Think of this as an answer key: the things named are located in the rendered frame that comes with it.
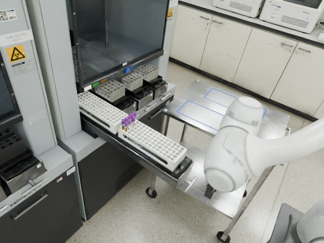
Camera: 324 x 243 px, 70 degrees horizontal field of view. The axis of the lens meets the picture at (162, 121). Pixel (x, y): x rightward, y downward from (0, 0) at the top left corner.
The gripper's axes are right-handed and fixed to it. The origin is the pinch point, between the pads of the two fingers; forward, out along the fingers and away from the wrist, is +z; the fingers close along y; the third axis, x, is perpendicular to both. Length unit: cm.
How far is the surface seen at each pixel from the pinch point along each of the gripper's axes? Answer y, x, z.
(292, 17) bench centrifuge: -230, -24, -22
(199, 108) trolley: -40.4, -28.1, -2.5
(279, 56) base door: -228, -20, 18
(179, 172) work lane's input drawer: 3.7, -13.2, -2.2
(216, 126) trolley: -33.6, -14.4, -2.4
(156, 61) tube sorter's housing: -53, -68, -11
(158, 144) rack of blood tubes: 1.2, -26.2, -7.0
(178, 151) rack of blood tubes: -2.2, -18.3, -6.2
